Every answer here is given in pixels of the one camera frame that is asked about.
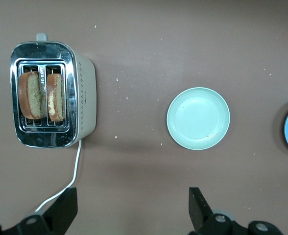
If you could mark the brown bread slice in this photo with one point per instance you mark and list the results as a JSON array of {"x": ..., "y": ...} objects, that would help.
[
  {"x": 51, "y": 98},
  {"x": 29, "y": 98}
]

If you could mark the beige and chrome toaster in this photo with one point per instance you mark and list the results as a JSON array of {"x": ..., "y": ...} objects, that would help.
[{"x": 85, "y": 98}]

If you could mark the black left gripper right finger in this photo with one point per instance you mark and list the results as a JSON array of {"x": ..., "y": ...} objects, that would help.
[{"x": 200, "y": 215}]

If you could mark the light green plate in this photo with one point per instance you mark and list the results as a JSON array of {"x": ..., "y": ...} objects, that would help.
[{"x": 198, "y": 118}]

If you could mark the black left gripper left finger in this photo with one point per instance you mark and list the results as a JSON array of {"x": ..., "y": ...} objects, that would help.
[{"x": 60, "y": 215}]

